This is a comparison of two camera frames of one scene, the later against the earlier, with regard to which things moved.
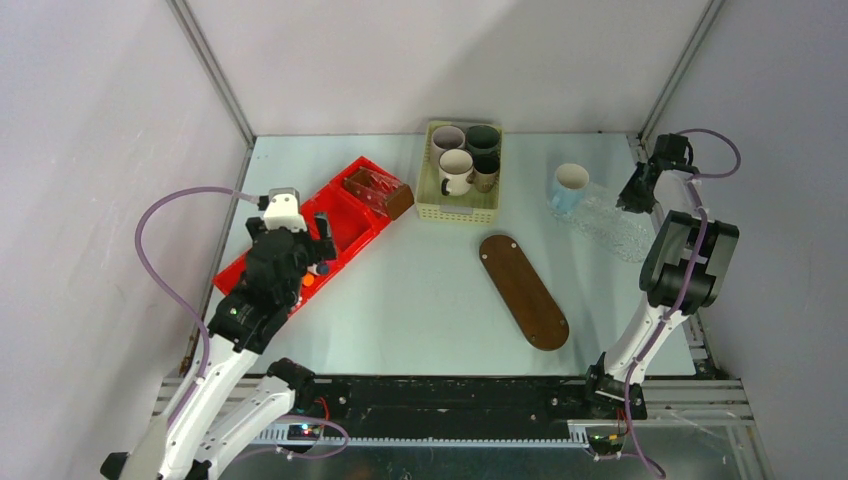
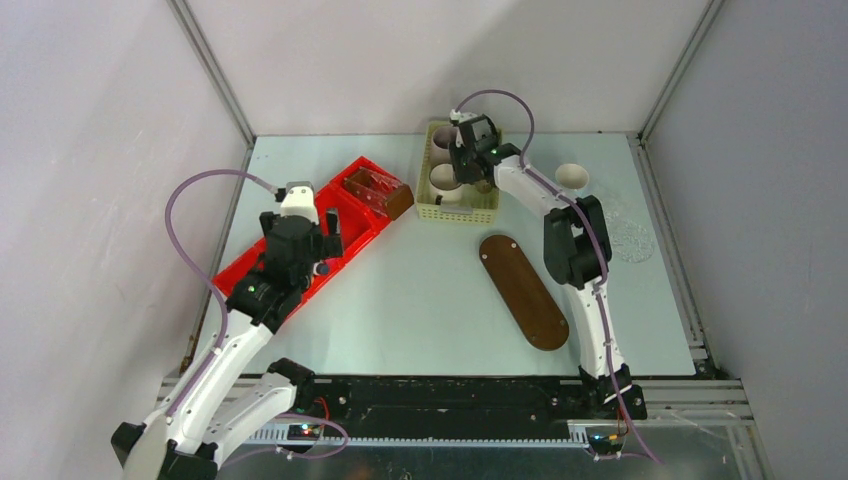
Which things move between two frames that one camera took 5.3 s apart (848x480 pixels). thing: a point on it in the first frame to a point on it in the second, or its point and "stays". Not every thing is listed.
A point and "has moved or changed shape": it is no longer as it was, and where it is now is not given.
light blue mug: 571,180 stays
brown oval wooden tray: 522,293 stays
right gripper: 628,200 to 457,148
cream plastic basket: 474,207 stays
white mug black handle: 456,164 has moved or changed shape
